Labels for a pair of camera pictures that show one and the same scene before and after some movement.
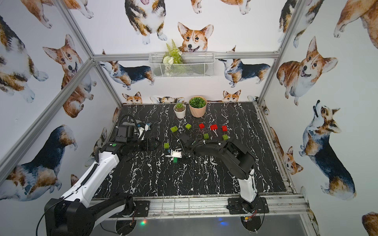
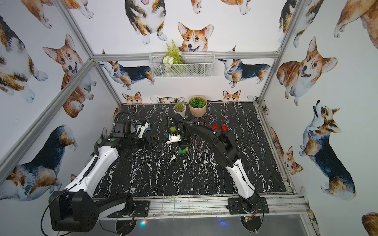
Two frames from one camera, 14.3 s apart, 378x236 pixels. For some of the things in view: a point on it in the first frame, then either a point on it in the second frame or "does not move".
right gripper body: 181,154 -> 179,137
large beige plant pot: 198,104 does not move
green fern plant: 173,55 does not move
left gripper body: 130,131 does not move
